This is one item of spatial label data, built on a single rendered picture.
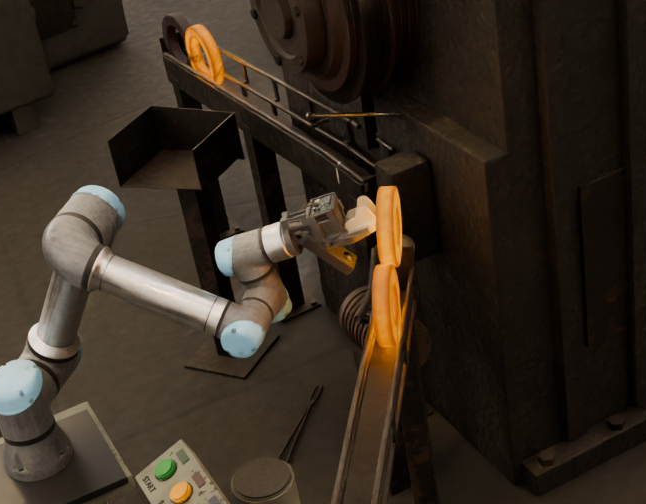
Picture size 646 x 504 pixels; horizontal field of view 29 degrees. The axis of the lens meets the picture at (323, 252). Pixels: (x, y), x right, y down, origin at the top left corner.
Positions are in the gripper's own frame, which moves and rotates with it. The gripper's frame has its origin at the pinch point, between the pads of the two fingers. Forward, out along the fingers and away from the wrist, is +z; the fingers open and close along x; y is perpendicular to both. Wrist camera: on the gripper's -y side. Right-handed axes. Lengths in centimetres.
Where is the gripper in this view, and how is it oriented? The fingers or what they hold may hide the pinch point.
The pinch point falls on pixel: (388, 218)
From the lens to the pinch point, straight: 240.4
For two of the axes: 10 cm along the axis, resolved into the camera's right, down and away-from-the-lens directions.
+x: 1.2, -5.5, 8.3
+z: 9.1, -2.7, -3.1
